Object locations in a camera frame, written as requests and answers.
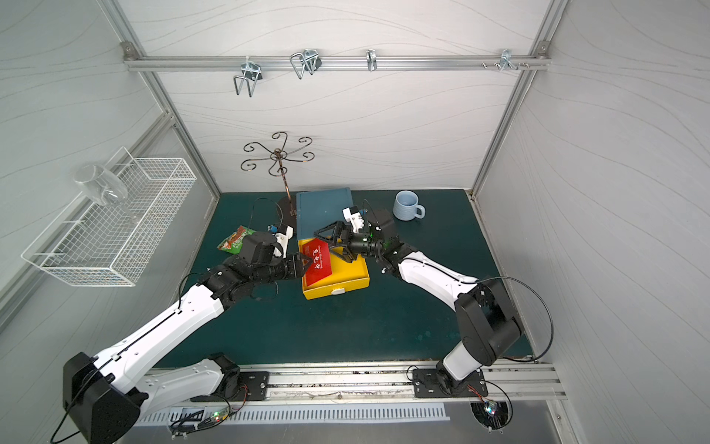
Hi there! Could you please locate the red postcard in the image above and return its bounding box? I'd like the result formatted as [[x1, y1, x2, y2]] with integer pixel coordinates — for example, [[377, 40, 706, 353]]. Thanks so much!
[[301, 239, 333, 287]]

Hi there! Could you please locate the yellow top drawer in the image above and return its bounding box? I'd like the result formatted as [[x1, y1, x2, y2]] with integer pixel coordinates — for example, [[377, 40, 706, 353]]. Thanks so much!
[[299, 238, 370, 300]]

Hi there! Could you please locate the teal drawer cabinet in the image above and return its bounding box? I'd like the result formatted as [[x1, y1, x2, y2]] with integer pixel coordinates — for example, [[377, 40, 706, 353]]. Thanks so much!
[[297, 188, 353, 241]]

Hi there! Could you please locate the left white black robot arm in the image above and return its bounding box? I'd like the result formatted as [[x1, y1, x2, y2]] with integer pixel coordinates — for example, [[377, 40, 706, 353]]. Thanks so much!
[[63, 231, 312, 443]]

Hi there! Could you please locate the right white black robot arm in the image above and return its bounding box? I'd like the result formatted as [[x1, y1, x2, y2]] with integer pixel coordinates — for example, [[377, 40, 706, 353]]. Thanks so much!
[[314, 210, 523, 385]]

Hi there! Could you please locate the bronze mug tree stand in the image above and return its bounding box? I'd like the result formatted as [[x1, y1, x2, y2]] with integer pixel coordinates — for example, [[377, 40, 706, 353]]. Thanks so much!
[[240, 131, 315, 225]]

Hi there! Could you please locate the light blue mug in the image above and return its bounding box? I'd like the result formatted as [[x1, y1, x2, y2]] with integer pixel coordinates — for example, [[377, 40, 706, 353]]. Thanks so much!
[[392, 191, 426, 222]]

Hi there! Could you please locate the green snack packet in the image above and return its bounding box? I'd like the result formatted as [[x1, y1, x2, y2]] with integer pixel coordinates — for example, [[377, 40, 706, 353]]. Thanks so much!
[[217, 226, 255, 255]]

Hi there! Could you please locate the small metal clip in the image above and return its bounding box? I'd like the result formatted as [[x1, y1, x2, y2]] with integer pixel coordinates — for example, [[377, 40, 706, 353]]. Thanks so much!
[[365, 49, 377, 72]]

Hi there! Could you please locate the metal double hook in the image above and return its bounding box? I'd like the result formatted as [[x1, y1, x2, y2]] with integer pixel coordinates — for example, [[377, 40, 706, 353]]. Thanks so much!
[[233, 59, 264, 97]]

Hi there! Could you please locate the white vent strip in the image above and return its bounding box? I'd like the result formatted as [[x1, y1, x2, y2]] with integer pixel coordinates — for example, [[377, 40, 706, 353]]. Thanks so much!
[[137, 403, 450, 427]]

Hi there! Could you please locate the left controller wiring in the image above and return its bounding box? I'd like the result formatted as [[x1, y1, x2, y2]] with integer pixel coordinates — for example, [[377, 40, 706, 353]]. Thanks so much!
[[167, 382, 250, 440]]

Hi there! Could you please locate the clear wine glass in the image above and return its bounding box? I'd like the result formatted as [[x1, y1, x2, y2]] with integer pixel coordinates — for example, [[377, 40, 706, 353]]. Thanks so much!
[[73, 164, 138, 225]]

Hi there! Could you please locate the right round fan unit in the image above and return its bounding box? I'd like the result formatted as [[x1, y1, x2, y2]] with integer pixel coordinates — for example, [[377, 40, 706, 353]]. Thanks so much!
[[471, 401, 513, 431]]

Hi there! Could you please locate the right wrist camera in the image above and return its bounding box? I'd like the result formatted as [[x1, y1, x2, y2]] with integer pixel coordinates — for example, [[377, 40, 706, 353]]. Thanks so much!
[[342, 205, 365, 233]]

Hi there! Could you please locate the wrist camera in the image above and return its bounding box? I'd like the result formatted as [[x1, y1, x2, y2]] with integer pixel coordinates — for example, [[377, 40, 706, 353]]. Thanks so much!
[[342, 205, 365, 233], [268, 224, 294, 258]]

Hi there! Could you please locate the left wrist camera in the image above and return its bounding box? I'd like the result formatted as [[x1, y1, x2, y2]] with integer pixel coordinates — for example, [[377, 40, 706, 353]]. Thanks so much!
[[268, 224, 294, 258]]

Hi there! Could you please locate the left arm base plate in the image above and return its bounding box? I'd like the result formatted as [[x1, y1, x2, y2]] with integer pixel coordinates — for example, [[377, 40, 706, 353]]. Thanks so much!
[[190, 371, 270, 403]]

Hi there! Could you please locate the right black cable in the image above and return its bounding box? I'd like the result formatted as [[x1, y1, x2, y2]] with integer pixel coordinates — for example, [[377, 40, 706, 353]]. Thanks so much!
[[409, 257, 556, 364]]

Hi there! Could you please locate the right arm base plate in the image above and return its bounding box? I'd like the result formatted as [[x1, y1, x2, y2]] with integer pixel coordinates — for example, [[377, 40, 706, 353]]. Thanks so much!
[[408, 367, 488, 399]]

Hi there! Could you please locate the aluminium top rail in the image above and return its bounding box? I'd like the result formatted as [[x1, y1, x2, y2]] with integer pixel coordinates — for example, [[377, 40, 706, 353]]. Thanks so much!
[[124, 53, 552, 73]]

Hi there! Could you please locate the metal wire hook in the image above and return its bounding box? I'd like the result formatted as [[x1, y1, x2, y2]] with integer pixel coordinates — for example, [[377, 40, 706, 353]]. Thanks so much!
[[290, 49, 323, 80]]

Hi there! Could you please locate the white wire basket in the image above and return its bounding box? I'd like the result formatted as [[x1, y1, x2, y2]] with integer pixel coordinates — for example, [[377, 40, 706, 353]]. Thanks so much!
[[21, 147, 196, 287]]

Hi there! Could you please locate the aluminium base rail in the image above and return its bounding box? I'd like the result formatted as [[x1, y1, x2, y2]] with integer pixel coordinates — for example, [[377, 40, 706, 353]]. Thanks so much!
[[110, 361, 567, 410]]

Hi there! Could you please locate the metal bracket with bolts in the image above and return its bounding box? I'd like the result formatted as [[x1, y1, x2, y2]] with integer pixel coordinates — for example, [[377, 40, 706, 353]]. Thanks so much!
[[481, 49, 530, 71]]

